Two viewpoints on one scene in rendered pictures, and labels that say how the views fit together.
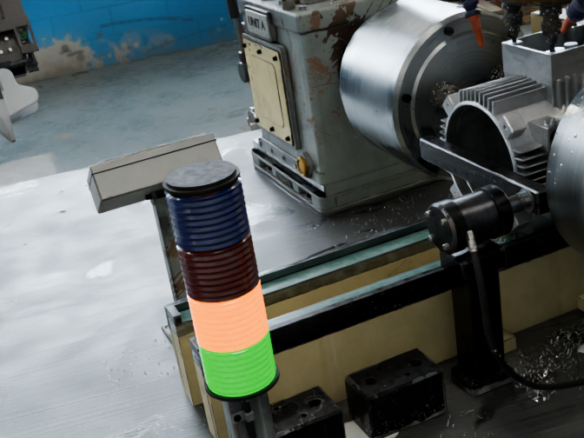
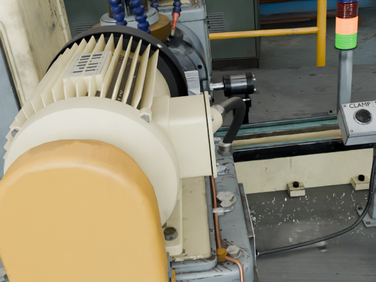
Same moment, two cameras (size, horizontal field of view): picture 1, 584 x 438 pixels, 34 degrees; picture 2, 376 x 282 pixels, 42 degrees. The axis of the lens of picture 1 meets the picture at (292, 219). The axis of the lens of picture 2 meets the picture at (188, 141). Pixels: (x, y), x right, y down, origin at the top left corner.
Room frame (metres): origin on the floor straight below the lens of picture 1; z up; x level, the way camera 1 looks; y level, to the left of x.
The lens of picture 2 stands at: (2.14, 0.14, 1.51)
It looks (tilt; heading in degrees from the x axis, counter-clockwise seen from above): 28 degrees down; 203
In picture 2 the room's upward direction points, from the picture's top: 7 degrees counter-clockwise
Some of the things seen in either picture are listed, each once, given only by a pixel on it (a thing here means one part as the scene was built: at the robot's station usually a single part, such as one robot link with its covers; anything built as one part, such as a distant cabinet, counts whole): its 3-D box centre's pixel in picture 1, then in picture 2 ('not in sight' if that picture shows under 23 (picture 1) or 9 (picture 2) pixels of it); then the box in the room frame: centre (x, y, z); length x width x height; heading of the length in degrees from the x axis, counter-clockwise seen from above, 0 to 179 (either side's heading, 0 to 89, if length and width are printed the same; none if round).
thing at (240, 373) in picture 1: (237, 356); (346, 39); (0.68, 0.06, 1.05); 0.06 x 0.06 x 0.04
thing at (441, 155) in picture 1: (479, 172); (208, 103); (1.08, -0.24, 1.01); 0.26 x 0.04 x 0.03; 20
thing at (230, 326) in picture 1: (228, 309); (346, 24); (0.68, 0.06, 1.10); 0.06 x 0.06 x 0.04
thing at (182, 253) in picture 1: (218, 261); (347, 8); (0.68, 0.06, 1.14); 0.06 x 0.06 x 0.04
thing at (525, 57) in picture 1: (565, 64); not in sight; (1.16, -0.38, 1.11); 0.12 x 0.11 x 0.07; 110
